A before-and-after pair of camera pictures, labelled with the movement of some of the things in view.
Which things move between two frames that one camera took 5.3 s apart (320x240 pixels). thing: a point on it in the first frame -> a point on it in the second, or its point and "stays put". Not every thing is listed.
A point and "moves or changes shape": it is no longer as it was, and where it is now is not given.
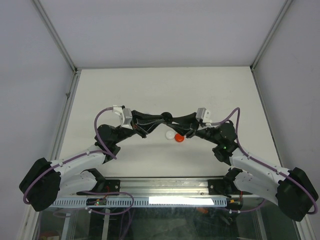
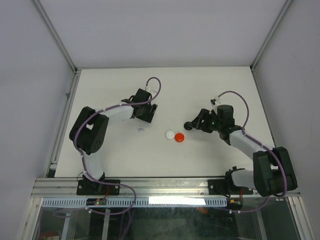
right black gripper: (188, 132) -> (204, 114)
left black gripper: (142, 124) -> (148, 117)
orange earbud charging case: (179, 138) stays put
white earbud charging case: (169, 135) stays put
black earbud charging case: (167, 117) moves or changes shape
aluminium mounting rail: (149, 188) stays put
